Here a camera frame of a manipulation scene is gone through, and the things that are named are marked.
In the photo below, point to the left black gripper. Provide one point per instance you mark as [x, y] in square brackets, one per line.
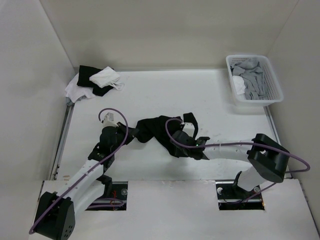
[132, 133]

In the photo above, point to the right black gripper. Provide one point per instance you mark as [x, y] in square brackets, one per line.
[177, 152]

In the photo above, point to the black tank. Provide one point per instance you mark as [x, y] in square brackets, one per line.
[155, 128]
[84, 74]

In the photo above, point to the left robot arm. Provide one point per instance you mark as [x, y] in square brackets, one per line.
[56, 212]

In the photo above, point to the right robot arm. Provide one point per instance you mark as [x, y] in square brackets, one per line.
[268, 159]

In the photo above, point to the white tank top underneath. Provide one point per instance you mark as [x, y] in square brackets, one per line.
[75, 93]

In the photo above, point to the folded white tank top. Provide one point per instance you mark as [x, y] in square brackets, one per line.
[107, 78]

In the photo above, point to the folded black tank top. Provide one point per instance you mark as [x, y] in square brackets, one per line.
[84, 74]

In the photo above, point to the white tank top in basket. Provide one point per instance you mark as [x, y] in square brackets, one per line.
[239, 84]

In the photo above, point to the grey tank top in basket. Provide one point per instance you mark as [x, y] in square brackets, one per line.
[253, 75]

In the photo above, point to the white plastic laundry basket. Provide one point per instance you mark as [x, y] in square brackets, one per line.
[274, 91]

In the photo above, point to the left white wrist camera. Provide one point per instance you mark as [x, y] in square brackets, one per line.
[108, 120]

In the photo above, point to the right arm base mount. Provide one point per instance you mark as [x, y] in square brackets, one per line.
[230, 197]

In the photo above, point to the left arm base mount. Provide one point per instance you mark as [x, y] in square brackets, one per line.
[114, 197]

